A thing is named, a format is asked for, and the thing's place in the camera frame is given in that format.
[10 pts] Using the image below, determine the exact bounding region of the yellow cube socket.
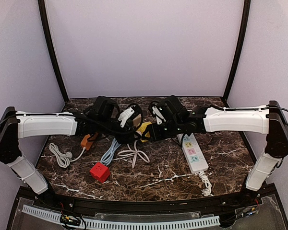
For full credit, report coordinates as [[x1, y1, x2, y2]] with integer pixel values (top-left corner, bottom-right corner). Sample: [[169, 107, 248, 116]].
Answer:
[[137, 122, 152, 138]]

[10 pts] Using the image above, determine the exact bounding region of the white power strip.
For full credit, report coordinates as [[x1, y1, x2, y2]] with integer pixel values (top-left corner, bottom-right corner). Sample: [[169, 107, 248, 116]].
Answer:
[[177, 134, 209, 174]]

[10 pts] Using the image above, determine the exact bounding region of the red cube socket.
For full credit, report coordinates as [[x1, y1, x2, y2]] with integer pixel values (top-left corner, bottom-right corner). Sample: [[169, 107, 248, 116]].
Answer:
[[90, 162, 110, 183]]

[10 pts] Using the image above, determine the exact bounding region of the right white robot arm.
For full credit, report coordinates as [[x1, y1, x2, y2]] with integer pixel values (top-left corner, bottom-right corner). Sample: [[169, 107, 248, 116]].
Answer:
[[142, 96, 288, 191]]

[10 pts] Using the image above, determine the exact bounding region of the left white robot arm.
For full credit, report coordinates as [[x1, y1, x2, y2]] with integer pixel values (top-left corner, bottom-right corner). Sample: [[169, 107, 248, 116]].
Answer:
[[0, 107, 143, 195]]

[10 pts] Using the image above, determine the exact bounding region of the beige cube socket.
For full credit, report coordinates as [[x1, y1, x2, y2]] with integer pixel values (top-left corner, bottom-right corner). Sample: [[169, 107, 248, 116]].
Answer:
[[132, 115, 142, 127]]

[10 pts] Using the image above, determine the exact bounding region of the orange power strip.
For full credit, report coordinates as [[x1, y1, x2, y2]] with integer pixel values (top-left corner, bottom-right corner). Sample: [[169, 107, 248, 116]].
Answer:
[[80, 134, 98, 150]]

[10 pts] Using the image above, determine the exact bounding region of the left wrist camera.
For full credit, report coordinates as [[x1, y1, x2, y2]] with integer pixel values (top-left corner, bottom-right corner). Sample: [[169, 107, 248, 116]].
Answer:
[[93, 96, 118, 120]]

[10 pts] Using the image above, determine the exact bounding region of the light blue cable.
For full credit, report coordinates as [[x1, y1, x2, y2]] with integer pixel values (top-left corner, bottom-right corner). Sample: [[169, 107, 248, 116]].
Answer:
[[100, 138, 118, 167]]

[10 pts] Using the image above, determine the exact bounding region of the orange strip white cable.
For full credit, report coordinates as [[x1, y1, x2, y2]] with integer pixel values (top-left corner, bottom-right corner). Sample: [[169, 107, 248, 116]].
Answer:
[[48, 142, 86, 169]]

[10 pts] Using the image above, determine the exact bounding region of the white strip coiled cable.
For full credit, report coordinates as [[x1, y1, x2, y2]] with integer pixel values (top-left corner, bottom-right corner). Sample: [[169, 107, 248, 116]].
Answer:
[[198, 170, 213, 197]]

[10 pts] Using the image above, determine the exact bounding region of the white slotted cable duct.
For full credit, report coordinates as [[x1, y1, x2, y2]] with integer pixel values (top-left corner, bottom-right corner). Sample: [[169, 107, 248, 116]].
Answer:
[[22, 205, 220, 230]]

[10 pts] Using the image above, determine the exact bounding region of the black front rail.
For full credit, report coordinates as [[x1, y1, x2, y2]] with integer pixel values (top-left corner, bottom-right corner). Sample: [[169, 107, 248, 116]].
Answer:
[[19, 186, 276, 219]]

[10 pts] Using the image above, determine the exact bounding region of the right black frame post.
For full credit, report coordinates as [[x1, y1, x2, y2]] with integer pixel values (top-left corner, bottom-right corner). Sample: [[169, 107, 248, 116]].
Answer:
[[222, 0, 251, 104]]

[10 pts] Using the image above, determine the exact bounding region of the black frame post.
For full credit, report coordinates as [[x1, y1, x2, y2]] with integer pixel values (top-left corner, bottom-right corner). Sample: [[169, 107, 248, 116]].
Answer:
[[37, 0, 69, 104], [222, 0, 251, 104]]

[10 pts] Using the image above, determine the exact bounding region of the left black frame post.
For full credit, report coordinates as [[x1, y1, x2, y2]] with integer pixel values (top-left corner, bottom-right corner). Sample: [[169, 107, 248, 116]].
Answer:
[[37, 0, 69, 104]]

